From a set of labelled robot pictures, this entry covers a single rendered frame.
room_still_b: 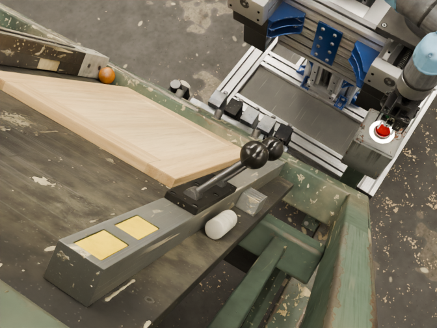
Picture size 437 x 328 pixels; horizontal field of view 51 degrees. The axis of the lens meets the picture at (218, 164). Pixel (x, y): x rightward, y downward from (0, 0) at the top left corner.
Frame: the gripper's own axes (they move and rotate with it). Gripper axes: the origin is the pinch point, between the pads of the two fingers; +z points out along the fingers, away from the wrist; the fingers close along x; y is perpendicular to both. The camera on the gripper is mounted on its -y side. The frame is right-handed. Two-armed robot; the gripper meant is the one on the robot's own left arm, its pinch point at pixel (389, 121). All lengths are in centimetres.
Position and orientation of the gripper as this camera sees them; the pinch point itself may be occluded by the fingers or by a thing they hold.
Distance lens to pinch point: 130.5
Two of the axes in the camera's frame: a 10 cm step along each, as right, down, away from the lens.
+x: 8.6, 4.7, -2.2
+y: -5.2, 8.0, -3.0
